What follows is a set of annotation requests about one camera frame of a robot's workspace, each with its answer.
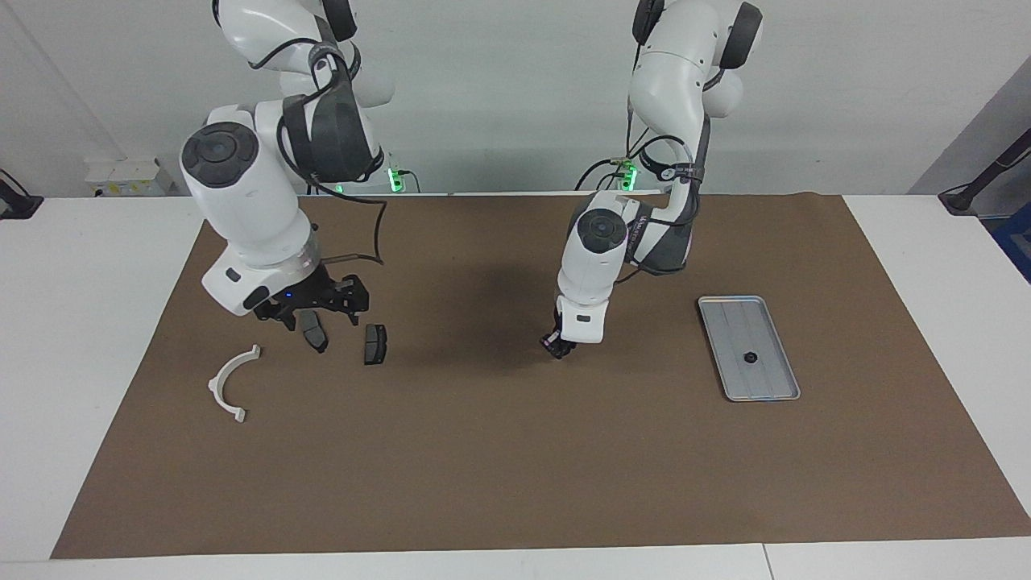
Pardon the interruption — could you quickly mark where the white curved plastic bracket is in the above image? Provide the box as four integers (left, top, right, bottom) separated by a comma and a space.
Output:
208, 345, 262, 424

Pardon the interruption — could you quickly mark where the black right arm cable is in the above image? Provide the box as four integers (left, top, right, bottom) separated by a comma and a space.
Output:
213, 0, 387, 267

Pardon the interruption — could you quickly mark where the silver metal tray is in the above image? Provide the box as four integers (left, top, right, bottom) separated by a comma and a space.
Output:
698, 296, 801, 402

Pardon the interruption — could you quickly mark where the brown table mat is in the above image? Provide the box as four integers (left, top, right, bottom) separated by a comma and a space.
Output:
51, 193, 1031, 559

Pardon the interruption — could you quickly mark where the black left base cable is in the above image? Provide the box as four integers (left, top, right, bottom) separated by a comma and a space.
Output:
574, 121, 653, 192

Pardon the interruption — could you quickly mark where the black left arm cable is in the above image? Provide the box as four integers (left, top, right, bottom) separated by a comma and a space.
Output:
624, 44, 710, 283

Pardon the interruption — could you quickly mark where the black clamp stand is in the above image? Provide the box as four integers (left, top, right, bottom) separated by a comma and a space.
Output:
0, 169, 43, 220

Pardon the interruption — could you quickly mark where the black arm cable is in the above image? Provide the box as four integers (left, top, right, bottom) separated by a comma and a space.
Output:
213, 0, 387, 267
624, 44, 710, 283

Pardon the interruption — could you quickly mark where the curved dark grey brake pad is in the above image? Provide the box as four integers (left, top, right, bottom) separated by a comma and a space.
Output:
300, 310, 329, 354

